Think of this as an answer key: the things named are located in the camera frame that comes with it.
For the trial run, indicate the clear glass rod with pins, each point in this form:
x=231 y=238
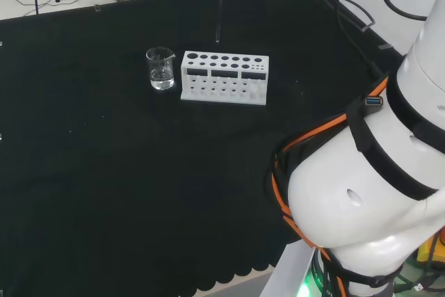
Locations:
x=219 y=8

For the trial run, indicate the white test tube rack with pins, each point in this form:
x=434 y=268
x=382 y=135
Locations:
x=222 y=81

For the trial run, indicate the clear glass beaker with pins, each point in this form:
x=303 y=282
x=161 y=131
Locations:
x=160 y=74

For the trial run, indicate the black bench cloth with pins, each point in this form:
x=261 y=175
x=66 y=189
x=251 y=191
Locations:
x=121 y=172

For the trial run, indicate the yellow stop button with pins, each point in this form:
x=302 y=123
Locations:
x=426 y=248

